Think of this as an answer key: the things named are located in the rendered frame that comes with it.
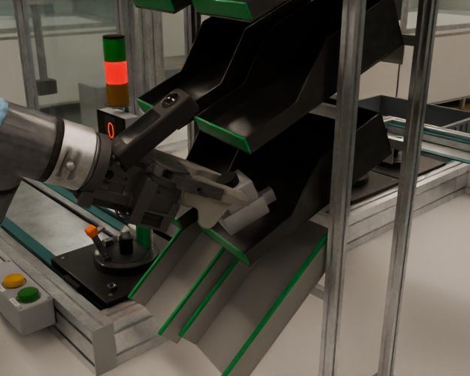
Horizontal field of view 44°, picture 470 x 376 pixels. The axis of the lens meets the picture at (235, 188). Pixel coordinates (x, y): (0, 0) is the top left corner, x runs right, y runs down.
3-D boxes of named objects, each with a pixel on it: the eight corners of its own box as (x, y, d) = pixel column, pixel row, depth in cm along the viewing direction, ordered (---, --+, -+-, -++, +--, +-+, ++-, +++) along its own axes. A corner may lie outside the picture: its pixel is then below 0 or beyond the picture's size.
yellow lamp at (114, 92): (114, 107, 132) (113, 86, 130) (103, 103, 135) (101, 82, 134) (133, 104, 135) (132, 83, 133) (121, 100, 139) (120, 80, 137)
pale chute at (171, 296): (177, 345, 95) (158, 334, 92) (145, 306, 106) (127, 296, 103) (279, 208, 98) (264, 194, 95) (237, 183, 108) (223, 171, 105)
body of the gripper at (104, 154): (154, 209, 78) (67, 186, 72) (178, 151, 77) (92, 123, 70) (171, 234, 72) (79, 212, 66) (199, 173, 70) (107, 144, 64)
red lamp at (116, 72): (113, 85, 130) (111, 63, 128) (101, 82, 134) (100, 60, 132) (132, 82, 133) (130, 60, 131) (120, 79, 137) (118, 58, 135)
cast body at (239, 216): (230, 236, 78) (211, 197, 74) (218, 222, 82) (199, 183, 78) (283, 204, 80) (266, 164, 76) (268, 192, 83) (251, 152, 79)
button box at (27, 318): (22, 337, 111) (18, 309, 109) (-17, 293, 126) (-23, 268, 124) (57, 323, 116) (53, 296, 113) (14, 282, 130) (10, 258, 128)
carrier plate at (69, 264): (107, 312, 110) (106, 302, 110) (51, 265, 127) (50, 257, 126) (205, 270, 125) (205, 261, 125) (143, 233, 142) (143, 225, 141)
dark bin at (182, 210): (182, 231, 89) (161, 195, 85) (147, 203, 99) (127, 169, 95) (315, 132, 97) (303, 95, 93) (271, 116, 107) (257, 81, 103)
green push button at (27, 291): (23, 308, 111) (22, 299, 111) (15, 300, 114) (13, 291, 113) (43, 301, 114) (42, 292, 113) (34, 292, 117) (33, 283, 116)
